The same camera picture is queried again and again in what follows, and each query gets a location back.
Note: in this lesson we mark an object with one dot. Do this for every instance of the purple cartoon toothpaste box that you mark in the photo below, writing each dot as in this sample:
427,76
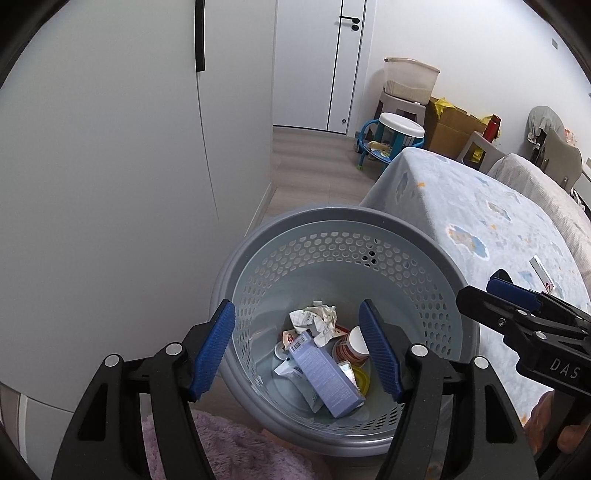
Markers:
335,389

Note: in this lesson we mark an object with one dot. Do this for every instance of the purple fluffy rug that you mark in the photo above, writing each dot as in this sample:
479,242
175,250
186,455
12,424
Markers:
235,451

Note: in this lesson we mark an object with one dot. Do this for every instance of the small red white box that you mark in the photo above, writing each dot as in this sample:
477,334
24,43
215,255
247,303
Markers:
542,273

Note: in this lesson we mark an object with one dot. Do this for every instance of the brown cardboard box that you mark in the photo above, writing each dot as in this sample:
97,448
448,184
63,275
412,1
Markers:
448,134

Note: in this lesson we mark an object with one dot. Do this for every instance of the red patterned snack wrapper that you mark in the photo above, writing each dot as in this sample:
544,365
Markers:
288,337

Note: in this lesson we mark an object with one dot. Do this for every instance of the grey perforated trash basket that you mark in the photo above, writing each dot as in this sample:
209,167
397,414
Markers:
339,256

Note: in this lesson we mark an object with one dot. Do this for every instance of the white door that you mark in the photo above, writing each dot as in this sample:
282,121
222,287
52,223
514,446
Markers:
318,62

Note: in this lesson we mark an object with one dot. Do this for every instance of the grey chair with clothes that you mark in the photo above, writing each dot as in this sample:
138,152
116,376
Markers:
551,152

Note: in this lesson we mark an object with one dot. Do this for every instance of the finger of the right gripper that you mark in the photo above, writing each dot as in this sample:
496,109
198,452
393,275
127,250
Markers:
514,324
501,285

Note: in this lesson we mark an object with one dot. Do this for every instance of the light blue mask package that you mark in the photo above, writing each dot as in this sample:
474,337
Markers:
289,370

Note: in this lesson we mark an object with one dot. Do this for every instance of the white round cup lid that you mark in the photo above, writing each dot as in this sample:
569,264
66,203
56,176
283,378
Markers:
280,351

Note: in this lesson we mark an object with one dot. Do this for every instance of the black wardrobe handle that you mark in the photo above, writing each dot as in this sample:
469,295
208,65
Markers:
199,35

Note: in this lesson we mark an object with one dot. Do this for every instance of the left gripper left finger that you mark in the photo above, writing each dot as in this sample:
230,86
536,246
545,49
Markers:
173,378

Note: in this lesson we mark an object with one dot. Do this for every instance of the white green milk carton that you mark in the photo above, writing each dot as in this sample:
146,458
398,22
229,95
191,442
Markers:
349,371

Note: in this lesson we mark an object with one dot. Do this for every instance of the red white paper cup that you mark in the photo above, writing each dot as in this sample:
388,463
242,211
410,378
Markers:
351,348

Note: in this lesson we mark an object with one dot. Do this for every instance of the white paper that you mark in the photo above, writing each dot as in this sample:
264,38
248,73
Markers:
318,319

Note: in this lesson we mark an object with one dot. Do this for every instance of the grey plastic stool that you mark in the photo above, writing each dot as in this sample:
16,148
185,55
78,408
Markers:
408,109
479,154

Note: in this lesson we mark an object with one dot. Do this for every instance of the light blue patterned blanket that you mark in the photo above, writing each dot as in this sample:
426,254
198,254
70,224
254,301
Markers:
482,224

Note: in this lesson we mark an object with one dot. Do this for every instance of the beige bed cover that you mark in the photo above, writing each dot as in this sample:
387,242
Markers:
568,217

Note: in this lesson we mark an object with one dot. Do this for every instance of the white blue round stool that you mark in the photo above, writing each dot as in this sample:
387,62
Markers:
384,138

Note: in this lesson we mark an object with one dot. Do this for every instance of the red water bottle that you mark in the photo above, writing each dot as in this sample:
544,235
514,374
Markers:
492,129

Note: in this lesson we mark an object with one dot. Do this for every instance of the translucent storage bin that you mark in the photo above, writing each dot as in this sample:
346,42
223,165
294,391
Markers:
409,79

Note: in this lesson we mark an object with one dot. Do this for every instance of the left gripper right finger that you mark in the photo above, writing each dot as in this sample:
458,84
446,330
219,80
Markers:
416,378

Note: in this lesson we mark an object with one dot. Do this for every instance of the yellow cloth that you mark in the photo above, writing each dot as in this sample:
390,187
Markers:
442,105

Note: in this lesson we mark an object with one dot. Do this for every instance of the black door handle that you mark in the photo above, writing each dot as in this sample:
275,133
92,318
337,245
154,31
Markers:
355,21

